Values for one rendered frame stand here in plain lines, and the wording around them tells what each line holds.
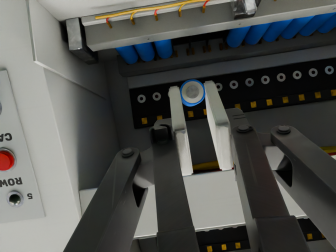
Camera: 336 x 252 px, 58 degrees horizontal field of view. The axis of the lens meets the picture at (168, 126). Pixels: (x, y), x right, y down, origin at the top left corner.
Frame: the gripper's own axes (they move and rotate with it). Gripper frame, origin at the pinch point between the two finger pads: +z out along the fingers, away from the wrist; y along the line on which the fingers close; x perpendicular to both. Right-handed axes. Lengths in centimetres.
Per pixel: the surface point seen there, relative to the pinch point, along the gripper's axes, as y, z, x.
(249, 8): 5.1, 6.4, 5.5
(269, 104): 10.2, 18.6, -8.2
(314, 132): 17.2, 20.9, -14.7
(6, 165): -15.1, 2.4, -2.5
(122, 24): -5.0, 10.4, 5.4
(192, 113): 0.2, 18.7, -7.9
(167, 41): -1.5, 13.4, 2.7
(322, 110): 18.5, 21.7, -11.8
